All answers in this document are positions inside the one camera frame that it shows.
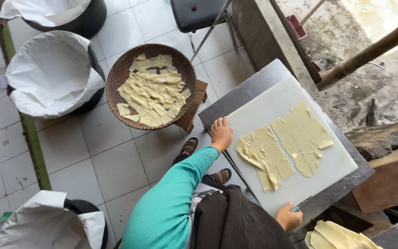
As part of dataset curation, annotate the person's right hand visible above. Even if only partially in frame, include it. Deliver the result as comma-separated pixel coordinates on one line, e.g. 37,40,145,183
275,202,303,231

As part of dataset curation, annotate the person's left hand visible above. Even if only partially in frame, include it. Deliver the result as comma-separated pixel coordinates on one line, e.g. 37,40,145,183
210,117,233,153

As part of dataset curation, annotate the teal handled knife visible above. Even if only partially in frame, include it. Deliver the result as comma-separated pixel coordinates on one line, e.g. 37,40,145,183
290,195,313,212

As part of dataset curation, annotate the small wooden stool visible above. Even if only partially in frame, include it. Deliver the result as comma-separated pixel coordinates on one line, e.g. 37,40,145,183
174,80,208,134

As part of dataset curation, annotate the white plastic cutting board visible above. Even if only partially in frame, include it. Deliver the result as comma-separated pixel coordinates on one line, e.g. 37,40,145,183
224,75,359,218

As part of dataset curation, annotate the stack of pale dough sheets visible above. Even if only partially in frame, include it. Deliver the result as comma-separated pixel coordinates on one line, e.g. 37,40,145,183
304,220,383,249

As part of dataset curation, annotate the crumpled pale dough sheet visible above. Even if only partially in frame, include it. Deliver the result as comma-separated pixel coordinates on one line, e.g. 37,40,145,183
235,124,296,193

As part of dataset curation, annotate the dark brown apron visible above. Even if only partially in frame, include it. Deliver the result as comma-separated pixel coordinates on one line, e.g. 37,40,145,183
190,184,297,249

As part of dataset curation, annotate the pile of cut dough pieces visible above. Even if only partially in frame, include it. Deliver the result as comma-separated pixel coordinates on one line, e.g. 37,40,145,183
116,53,192,127

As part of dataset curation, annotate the flat cut pale dough sheet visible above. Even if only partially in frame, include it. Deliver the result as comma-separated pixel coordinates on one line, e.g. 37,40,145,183
270,101,334,178

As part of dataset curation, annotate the grey metal tray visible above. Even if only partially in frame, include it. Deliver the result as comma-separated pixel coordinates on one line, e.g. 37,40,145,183
370,223,398,249

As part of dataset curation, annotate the brown wooden board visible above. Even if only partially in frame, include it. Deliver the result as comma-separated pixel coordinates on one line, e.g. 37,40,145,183
352,141,398,214

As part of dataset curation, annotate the black folding chair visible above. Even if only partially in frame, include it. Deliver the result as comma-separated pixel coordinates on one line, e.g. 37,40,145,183
170,0,238,63

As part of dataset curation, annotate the rough grey log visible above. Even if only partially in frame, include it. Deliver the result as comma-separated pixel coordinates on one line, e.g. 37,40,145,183
344,120,398,162

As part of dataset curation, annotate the round woven basket tray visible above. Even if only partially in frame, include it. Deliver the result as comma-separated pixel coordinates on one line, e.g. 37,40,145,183
106,44,198,130

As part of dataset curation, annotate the black bucket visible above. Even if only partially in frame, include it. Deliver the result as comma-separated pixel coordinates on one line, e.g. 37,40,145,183
7,45,106,116
63,199,108,249
22,0,107,39

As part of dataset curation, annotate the dark hatchet head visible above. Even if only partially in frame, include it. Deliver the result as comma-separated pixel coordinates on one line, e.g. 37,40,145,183
366,98,380,127

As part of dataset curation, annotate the thick wooden pole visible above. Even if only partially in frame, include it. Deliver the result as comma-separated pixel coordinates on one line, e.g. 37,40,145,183
316,13,398,92

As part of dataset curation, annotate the white plastic bucket liner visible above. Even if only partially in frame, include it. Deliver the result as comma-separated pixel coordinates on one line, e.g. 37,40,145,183
5,30,105,120
0,0,92,27
0,190,106,249

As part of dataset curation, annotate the brown strapped sandal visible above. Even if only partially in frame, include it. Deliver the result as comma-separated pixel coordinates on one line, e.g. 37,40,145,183
181,137,199,157
210,168,232,185

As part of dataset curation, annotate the red dustpan with wooden handle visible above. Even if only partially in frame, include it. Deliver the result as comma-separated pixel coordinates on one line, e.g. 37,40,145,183
285,0,327,41

